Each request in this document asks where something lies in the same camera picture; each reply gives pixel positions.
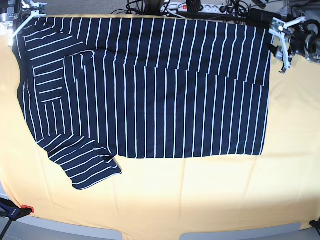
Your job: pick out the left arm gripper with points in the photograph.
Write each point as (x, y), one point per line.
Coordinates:
(305, 41)

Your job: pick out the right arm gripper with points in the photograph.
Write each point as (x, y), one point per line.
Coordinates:
(10, 17)

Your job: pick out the navy white striped T-shirt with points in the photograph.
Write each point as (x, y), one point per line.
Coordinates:
(92, 89)

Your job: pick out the black power adapter box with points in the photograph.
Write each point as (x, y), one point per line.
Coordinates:
(261, 18)

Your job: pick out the white power strip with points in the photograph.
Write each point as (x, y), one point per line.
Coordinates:
(195, 8)

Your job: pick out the black clamp right corner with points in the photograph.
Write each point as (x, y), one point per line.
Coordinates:
(315, 224)

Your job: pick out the blue red bar clamp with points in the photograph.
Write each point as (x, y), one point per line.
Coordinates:
(10, 210)

